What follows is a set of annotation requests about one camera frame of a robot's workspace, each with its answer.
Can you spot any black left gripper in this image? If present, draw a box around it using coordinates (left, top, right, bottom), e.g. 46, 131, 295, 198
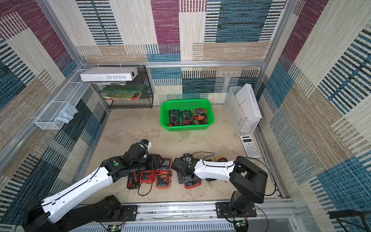
130, 153, 166, 173

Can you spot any large dark green multimeter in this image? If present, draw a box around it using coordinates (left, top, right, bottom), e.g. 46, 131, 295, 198
168, 109, 181, 127

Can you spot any small dark green multimeter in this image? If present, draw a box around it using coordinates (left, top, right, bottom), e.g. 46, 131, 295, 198
181, 110, 194, 126

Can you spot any orange clamp multimeter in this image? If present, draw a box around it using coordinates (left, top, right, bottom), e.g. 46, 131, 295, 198
193, 108, 208, 125

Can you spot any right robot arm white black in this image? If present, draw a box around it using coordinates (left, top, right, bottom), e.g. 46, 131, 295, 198
172, 154, 269, 218

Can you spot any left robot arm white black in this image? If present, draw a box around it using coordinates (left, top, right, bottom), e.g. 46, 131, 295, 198
22, 139, 152, 232

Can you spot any red Delixi multimeter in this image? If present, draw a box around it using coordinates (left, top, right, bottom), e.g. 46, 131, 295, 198
140, 163, 159, 184

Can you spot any red Aneng multimeter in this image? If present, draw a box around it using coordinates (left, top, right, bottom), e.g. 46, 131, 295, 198
183, 177, 201, 189

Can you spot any orange Victor multimeter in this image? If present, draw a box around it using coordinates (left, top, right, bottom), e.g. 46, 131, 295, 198
156, 158, 172, 189

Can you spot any black pocket multimeter with leads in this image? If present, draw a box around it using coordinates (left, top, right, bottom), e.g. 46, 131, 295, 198
127, 171, 141, 190

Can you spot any green plastic basket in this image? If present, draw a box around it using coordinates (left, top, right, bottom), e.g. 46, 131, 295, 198
160, 99, 215, 131

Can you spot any yellow clamp meter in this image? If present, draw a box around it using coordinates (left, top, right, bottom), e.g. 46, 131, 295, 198
215, 156, 228, 162

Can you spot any white calculator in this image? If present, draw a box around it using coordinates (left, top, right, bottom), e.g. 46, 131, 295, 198
240, 135, 260, 159

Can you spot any white file box holder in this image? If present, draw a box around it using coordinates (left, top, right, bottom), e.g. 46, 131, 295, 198
225, 84, 262, 136

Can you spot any green book on shelf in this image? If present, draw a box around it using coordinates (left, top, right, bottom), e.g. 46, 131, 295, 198
100, 84, 145, 100

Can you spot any light blue cloth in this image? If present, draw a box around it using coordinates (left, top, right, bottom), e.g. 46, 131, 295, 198
55, 103, 78, 126

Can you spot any white Folio box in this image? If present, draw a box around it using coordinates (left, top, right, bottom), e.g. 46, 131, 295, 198
80, 67, 138, 82

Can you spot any black wire mesh shelf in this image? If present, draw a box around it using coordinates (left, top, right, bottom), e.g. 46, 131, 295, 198
93, 65, 154, 109

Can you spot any white wire wall basket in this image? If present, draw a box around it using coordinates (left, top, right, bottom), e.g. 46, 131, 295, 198
35, 81, 89, 130

